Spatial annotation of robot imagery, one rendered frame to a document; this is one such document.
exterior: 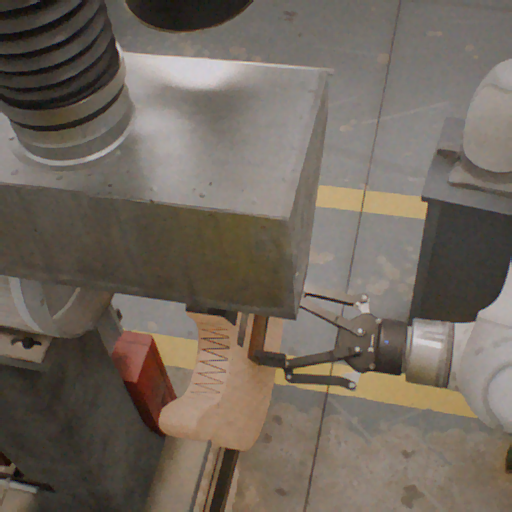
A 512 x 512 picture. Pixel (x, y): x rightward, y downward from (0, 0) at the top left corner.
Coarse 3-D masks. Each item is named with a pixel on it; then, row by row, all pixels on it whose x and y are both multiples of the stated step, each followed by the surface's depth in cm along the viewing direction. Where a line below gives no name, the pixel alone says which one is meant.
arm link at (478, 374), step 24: (504, 288) 80; (480, 312) 81; (504, 312) 78; (480, 336) 78; (504, 336) 76; (480, 360) 75; (504, 360) 73; (480, 384) 74; (504, 384) 72; (480, 408) 75; (504, 408) 72
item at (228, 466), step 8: (224, 448) 179; (224, 456) 187; (232, 456) 197; (216, 464) 174; (224, 464) 188; (232, 464) 198; (216, 472) 175; (224, 472) 189; (232, 472) 197; (216, 480) 174; (224, 480) 190; (208, 488) 170; (216, 488) 182; (224, 488) 192; (208, 496) 171; (216, 496) 183; (224, 496) 193; (208, 504) 170; (216, 504) 184; (224, 504) 192
